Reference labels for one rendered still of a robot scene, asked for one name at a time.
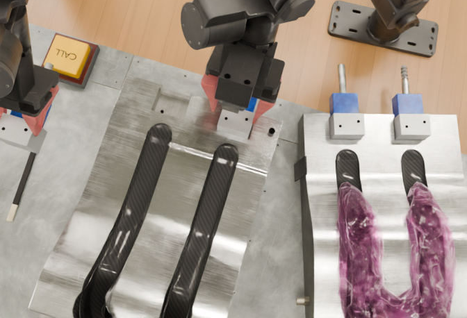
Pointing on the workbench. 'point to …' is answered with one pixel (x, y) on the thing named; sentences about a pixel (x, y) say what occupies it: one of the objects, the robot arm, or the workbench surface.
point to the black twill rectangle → (300, 169)
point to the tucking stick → (21, 187)
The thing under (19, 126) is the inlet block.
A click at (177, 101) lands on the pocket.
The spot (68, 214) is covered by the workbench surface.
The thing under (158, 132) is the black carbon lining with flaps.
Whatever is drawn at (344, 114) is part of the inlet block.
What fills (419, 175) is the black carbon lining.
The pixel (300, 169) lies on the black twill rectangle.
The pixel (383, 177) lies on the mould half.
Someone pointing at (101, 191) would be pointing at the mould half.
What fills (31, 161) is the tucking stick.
